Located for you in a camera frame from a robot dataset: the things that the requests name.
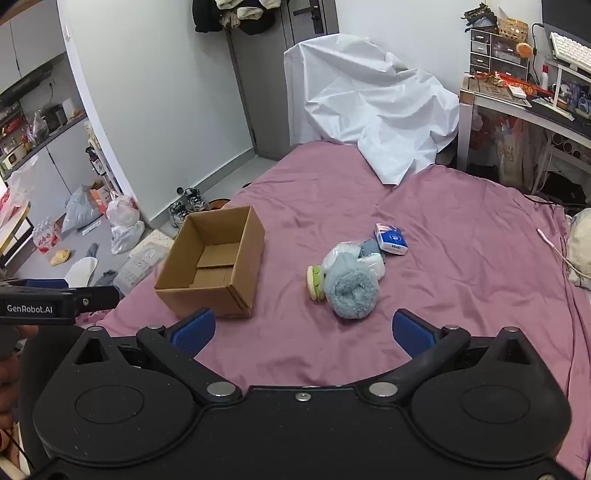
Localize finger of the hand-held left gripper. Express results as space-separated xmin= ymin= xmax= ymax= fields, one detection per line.
xmin=69 ymin=285 xmax=122 ymax=311

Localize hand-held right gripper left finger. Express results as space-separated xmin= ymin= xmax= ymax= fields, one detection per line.
xmin=69 ymin=308 xmax=243 ymax=407

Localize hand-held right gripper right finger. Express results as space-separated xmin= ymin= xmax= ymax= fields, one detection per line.
xmin=364 ymin=308 xmax=542 ymax=408

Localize brown cardboard box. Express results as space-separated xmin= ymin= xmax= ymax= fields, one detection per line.
xmin=154 ymin=205 xmax=267 ymax=320

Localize fluffy blue towel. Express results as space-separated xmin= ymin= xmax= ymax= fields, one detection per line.
xmin=323 ymin=255 xmax=380 ymax=320

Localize frayed denim patch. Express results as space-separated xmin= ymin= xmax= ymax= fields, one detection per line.
xmin=359 ymin=237 xmax=384 ymax=260

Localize blue tissue pack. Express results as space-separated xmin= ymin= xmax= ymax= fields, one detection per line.
xmin=373 ymin=223 xmax=410 ymax=256

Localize green and white round sponge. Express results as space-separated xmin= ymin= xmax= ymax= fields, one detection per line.
xmin=307 ymin=264 xmax=327 ymax=304

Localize clear bag of white filling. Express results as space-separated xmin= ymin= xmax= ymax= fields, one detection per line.
xmin=321 ymin=240 xmax=387 ymax=283

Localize person's left hand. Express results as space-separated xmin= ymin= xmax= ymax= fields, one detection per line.
xmin=0 ymin=324 xmax=41 ymax=432

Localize white slipper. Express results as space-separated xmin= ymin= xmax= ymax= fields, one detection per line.
xmin=64 ymin=257 xmax=99 ymax=287

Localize clear wrapped paper package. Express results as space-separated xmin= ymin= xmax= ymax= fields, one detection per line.
xmin=113 ymin=229 xmax=176 ymax=294

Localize pink bedsheet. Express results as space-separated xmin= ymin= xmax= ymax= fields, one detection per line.
xmin=74 ymin=140 xmax=591 ymax=480

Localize pack of water bottles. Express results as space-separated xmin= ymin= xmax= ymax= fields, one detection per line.
xmin=32 ymin=217 xmax=64 ymax=254

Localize wooden side table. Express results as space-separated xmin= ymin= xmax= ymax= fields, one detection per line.
xmin=0 ymin=200 xmax=32 ymax=271

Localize grey plastic bag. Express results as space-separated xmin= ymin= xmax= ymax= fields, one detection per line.
xmin=61 ymin=185 xmax=103 ymax=234

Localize white plastic bag red contents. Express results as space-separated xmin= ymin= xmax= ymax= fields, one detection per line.
xmin=106 ymin=194 xmax=141 ymax=227

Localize orange cardboard box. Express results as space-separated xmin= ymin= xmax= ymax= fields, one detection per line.
xmin=89 ymin=181 xmax=114 ymax=209

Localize grey kitchen cabinet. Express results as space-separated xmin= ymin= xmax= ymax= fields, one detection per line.
xmin=0 ymin=113 xmax=116 ymax=222

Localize cream pillow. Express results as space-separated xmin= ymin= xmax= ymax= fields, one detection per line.
xmin=566 ymin=213 xmax=591 ymax=289

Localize black range hood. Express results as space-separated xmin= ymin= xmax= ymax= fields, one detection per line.
xmin=0 ymin=64 xmax=54 ymax=108

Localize white cloth cover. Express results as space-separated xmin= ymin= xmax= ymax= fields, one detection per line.
xmin=283 ymin=32 xmax=461 ymax=186

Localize white desk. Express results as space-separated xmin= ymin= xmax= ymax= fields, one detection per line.
xmin=457 ymin=58 xmax=591 ymax=197

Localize grey door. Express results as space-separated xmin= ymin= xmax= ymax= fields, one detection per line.
xmin=225 ymin=0 xmax=342 ymax=162

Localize grey drawer organizer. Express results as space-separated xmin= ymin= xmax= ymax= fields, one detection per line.
xmin=469 ymin=28 xmax=530 ymax=82

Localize hanging dark and cream clothes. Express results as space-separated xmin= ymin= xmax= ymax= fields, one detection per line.
xmin=191 ymin=0 xmax=282 ymax=36

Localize wicker basket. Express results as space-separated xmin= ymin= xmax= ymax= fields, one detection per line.
xmin=498 ymin=17 xmax=530 ymax=40

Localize dark clutter on organizer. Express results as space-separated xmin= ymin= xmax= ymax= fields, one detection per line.
xmin=461 ymin=3 xmax=500 ymax=32

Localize white keyboard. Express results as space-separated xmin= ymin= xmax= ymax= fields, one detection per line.
xmin=549 ymin=32 xmax=591 ymax=73

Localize black monitor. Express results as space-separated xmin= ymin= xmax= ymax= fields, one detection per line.
xmin=541 ymin=0 xmax=591 ymax=47

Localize white cable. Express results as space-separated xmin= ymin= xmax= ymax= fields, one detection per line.
xmin=536 ymin=227 xmax=591 ymax=280

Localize black door lock handle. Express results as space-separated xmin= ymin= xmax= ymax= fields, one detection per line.
xmin=292 ymin=0 xmax=325 ymax=34

